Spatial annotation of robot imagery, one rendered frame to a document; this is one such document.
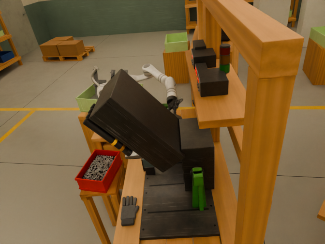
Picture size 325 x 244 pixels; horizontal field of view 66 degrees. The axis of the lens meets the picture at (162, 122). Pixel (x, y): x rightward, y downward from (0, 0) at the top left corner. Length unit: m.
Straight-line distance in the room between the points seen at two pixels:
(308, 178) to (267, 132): 2.37
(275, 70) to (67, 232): 2.49
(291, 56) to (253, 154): 0.30
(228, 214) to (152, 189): 0.48
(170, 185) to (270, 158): 0.94
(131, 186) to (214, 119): 0.85
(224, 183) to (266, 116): 1.02
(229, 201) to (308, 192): 1.49
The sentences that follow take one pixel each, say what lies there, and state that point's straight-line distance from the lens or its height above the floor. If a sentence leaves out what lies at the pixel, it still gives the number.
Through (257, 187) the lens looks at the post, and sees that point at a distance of 0.90.
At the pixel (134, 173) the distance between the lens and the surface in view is 1.77.
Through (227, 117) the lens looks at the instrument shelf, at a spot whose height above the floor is 1.54.
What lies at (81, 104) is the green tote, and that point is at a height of 0.88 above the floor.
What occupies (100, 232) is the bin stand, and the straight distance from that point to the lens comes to 2.24.
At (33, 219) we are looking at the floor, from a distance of 3.10.
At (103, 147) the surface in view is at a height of 0.73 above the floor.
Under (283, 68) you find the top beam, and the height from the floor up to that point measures 1.87.
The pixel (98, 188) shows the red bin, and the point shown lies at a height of 0.85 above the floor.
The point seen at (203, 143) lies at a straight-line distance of 1.40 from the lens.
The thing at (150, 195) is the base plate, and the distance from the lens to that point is 1.62.
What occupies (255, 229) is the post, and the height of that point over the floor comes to 1.23.
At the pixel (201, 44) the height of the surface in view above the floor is 1.63.
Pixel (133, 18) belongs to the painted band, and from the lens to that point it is 8.96.
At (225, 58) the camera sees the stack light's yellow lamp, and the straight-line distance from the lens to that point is 1.27.
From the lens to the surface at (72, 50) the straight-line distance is 7.24.
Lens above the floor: 2.13
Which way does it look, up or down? 34 degrees down
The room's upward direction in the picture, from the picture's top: 8 degrees counter-clockwise
